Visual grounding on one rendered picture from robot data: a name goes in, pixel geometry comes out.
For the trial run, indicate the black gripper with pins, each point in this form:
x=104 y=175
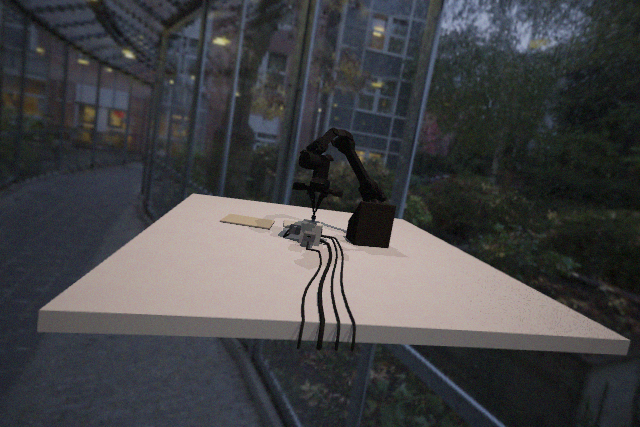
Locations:
x=302 y=186

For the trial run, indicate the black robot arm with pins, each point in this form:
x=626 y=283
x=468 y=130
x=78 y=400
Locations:
x=311 y=158

